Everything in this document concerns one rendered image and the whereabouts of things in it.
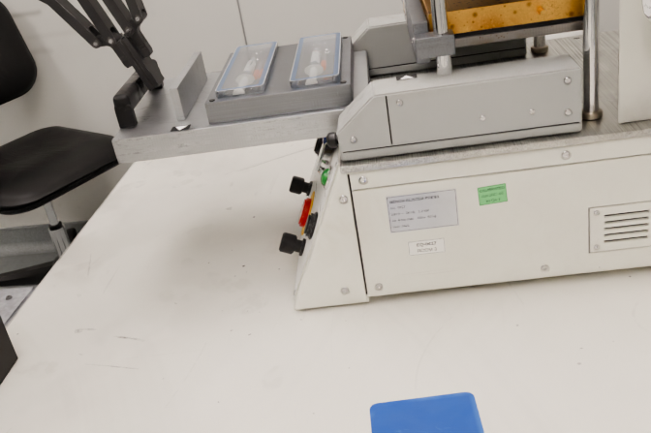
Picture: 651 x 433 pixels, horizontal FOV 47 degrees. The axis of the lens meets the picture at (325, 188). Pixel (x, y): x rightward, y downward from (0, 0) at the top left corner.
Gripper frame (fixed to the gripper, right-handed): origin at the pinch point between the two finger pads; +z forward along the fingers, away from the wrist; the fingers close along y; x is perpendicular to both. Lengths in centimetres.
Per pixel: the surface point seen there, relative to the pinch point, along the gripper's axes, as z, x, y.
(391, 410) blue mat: 35, 35, -15
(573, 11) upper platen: 16, 11, -47
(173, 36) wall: 17, -145, 43
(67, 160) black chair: 28, -108, 79
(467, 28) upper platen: 12.3, 10.6, -36.5
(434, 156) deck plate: 20.8, 17.7, -27.9
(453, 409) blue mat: 37, 35, -20
